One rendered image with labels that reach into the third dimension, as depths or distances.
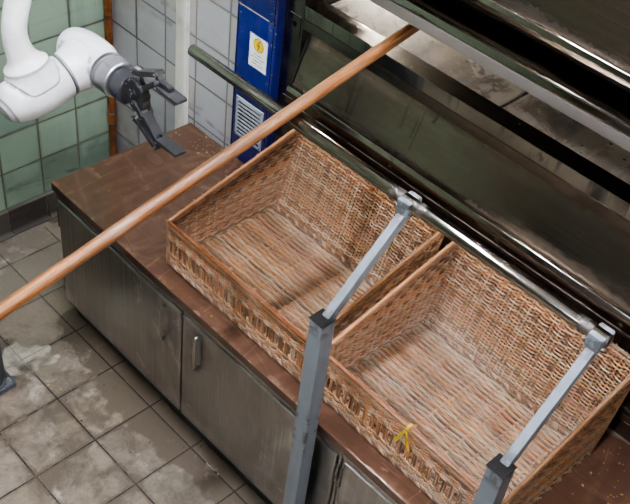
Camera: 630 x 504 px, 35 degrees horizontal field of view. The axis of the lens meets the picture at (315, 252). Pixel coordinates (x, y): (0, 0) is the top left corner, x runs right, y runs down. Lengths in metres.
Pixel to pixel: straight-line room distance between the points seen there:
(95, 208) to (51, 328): 0.61
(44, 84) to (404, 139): 0.90
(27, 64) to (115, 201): 0.76
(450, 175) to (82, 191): 1.09
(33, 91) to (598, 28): 1.19
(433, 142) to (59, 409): 1.41
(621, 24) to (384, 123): 0.75
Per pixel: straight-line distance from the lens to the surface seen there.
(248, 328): 2.51
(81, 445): 3.04
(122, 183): 2.97
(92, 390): 3.17
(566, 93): 2.00
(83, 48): 2.31
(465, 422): 2.43
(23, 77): 2.25
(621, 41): 2.07
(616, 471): 2.48
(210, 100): 3.15
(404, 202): 2.04
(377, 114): 2.58
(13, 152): 3.53
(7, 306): 2.01
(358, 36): 2.55
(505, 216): 2.40
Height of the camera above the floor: 2.44
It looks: 42 degrees down
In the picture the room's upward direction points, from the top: 8 degrees clockwise
